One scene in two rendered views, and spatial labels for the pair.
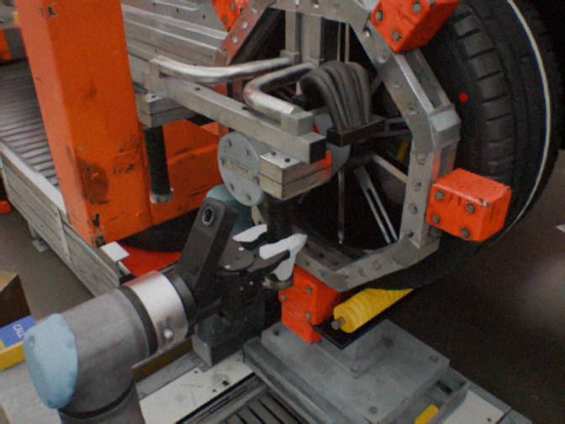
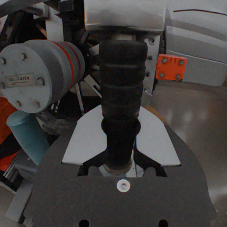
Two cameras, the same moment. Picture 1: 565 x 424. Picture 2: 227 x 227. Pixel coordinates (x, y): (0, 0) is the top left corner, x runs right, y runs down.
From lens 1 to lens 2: 0.67 m
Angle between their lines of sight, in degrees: 40
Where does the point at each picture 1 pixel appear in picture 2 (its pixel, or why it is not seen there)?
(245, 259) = (178, 204)
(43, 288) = not seen: outside the picture
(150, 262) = (5, 161)
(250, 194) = (38, 100)
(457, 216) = (174, 69)
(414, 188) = (148, 61)
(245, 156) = (22, 62)
